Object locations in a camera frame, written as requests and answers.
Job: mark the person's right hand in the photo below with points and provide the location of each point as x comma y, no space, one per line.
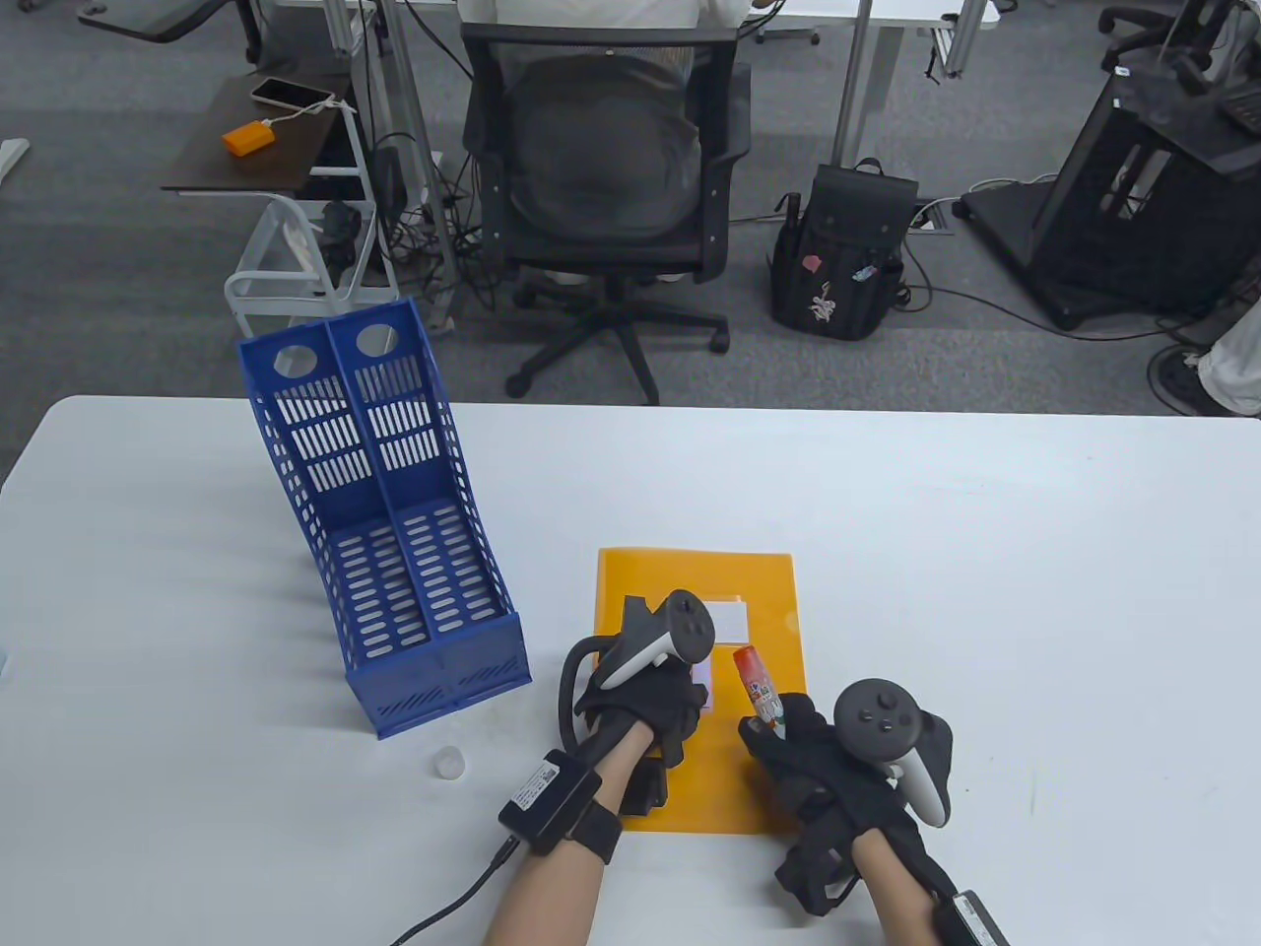
808,769

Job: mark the person's left hand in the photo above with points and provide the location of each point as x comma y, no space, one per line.
680,705

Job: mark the lavender sticky note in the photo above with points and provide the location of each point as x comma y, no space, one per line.
703,685

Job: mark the pink glue stick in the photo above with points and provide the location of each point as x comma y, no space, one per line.
759,690

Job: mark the orange L-shaped folder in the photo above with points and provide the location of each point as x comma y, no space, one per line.
759,591

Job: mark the clear glue stick cap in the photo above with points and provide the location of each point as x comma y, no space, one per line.
448,763

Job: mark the person's left forearm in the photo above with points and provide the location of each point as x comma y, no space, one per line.
552,897

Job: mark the person's right forearm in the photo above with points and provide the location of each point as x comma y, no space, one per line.
901,887

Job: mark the black and white hand controller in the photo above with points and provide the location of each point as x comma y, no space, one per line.
877,719
685,626

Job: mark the white paper label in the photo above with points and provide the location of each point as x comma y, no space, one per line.
729,619

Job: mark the blue plastic file rack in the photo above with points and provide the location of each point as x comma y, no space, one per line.
433,675

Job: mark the black mesh office chair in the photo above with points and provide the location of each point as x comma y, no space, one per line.
611,251

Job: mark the black backpack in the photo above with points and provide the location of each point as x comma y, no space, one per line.
847,246

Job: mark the floor power outlet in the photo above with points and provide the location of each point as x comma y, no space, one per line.
933,217

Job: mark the white rolling cart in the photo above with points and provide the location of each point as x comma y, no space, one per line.
276,301

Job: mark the black handheld device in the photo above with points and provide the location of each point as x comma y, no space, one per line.
340,232

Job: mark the black equipment stand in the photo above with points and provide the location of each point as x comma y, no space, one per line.
1113,227

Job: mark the white desk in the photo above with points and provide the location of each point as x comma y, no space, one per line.
855,79

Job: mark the orange power bank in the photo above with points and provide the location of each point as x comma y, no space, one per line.
246,138

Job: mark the brown side table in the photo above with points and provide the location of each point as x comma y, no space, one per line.
212,158

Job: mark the white smartphone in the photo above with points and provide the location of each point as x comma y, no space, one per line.
291,93

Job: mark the black swivel chair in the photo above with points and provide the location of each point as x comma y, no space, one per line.
1143,25

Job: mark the dark grey chair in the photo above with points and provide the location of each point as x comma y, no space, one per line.
167,20

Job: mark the white desk foot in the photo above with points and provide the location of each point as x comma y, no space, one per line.
10,158

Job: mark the black wrist camera unit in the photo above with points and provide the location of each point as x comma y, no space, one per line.
547,800
970,921

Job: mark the grey metal desk frame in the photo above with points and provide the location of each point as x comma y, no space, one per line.
419,148

